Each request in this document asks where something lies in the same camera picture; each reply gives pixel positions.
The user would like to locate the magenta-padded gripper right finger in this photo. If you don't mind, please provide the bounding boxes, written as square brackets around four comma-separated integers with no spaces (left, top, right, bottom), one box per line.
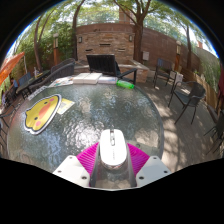
[126,143,173,188]

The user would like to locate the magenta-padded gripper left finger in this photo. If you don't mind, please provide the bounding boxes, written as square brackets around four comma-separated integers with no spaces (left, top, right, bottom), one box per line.
[52,142,101,190]

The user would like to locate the white computer mouse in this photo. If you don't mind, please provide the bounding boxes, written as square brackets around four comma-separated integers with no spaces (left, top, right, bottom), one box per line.
[99,128,129,172]

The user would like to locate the yellow duck-shaped mouse pad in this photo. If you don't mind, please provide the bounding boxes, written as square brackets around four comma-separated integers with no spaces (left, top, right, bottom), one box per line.
[23,93,63,136]

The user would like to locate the yellow printed card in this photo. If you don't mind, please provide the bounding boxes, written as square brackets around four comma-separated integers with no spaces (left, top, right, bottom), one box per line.
[56,98,76,115]

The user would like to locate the black metal patio chair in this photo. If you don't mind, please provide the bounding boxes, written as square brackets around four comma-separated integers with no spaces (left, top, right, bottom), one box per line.
[153,58,184,89]
[168,81,207,125]
[203,109,224,154]
[0,105,17,158]

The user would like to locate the white licence plate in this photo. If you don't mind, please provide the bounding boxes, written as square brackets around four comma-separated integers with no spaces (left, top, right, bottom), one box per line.
[28,85,49,101]

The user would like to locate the green bottle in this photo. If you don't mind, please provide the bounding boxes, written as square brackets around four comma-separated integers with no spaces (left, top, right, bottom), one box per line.
[115,79,136,90]

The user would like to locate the open white book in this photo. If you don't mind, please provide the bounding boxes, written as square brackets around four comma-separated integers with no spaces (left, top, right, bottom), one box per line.
[72,72,103,85]

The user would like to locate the dark wicker chair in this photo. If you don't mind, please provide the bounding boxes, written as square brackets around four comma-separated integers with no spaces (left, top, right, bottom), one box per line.
[29,63,75,92]
[50,58,76,74]

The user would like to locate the small white box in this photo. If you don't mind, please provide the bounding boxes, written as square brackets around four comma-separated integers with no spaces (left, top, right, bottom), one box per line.
[98,76,118,85]

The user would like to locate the round dark patio table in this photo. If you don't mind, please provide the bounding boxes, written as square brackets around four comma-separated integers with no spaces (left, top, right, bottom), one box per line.
[15,69,51,99]

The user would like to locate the blue chair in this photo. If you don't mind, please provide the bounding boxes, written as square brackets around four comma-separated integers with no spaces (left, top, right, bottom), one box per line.
[16,72,33,88]

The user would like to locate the black slatted bench chair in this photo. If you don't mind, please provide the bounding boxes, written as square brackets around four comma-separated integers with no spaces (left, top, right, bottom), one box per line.
[85,53,138,85]

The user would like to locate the orange umbrella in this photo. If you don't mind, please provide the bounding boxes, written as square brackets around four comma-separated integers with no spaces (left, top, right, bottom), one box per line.
[0,51,26,86]

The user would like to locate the wooden lamp post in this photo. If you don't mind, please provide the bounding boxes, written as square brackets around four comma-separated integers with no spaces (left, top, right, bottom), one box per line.
[53,32,60,66]
[175,40,183,71]

